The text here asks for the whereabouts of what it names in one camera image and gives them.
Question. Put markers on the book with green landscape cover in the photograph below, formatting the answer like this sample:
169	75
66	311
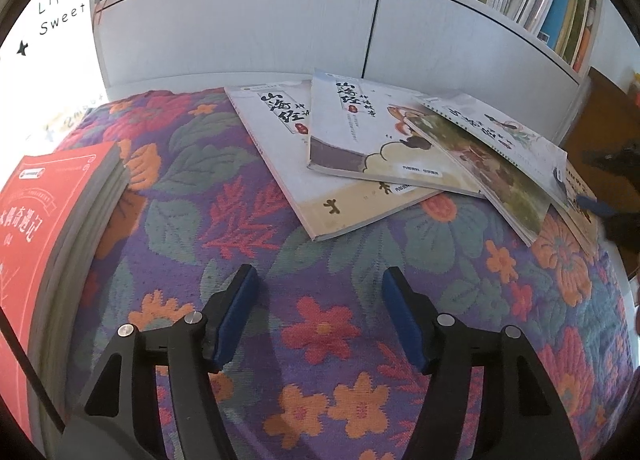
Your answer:
500	180

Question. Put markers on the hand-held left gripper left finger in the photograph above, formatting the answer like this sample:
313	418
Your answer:
235	320

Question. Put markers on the white book with orange animal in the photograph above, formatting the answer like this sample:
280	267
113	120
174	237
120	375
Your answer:
360	135

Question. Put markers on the white bookshelf cabinet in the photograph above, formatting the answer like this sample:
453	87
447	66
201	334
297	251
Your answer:
250	25

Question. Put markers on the floral purple blanket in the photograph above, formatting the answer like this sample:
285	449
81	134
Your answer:
325	290

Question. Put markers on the orange-red framed cover book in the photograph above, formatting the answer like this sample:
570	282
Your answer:
45	220

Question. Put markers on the white mermaid cover book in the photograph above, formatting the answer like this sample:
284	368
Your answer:
270	140

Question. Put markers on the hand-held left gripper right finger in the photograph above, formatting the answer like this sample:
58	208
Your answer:
405	320

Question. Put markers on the brown wooden cabinet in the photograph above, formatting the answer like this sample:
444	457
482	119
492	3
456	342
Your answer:
610	110

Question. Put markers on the white spiral edge book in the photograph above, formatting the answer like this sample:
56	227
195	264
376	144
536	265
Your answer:
510	135

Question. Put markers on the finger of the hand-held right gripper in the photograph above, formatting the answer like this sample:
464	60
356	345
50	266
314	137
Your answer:
617	157
597	205

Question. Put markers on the black bird wall decal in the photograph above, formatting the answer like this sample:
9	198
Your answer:
21	47

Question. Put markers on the black lettering wall decal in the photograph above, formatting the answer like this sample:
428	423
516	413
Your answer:
60	10

